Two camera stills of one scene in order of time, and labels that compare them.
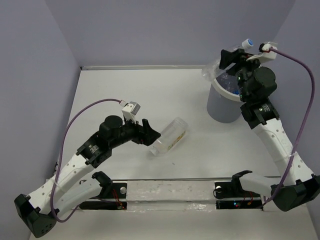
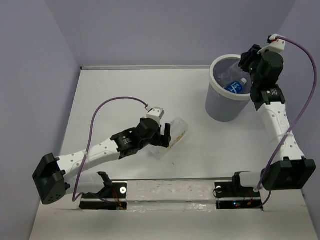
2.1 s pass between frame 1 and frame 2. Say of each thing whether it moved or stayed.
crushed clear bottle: moved
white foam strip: stayed
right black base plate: stayed
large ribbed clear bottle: stayed
